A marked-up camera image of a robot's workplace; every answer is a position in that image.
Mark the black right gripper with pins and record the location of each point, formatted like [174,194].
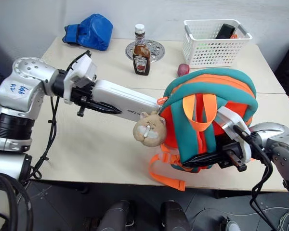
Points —
[231,148]

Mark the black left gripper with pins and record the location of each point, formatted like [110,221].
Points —
[83,93]

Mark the orange and teal backpack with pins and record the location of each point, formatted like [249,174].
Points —
[195,134]

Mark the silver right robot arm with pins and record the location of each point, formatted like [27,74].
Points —
[279,144]

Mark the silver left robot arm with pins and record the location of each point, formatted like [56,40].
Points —
[21,91]

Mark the ketchup bottle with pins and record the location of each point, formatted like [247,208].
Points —
[141,60]

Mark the dark rounded shape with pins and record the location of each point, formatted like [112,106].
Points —
[174,216]
[118,216]

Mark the grey rounded shape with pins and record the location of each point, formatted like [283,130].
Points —
[230,225]

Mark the blue fabric bag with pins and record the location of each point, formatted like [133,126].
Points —
[94,31]

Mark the perforated metal disc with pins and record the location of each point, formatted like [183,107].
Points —
[156,49]

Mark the red onion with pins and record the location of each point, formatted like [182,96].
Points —
[183,69]

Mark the white perforated plastic basket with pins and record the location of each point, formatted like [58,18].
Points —
[214,51]

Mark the person in black clothing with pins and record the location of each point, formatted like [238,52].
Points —
[287,69]

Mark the small orange item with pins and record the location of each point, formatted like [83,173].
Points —
[234,36]

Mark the black rectangular device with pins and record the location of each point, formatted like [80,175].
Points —
[225,31]

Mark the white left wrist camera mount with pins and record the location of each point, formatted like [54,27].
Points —
[83,68]

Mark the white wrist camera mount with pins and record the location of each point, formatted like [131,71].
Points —
[83,68]
[231,120]

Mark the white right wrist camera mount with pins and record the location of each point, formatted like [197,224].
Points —
[231,120]

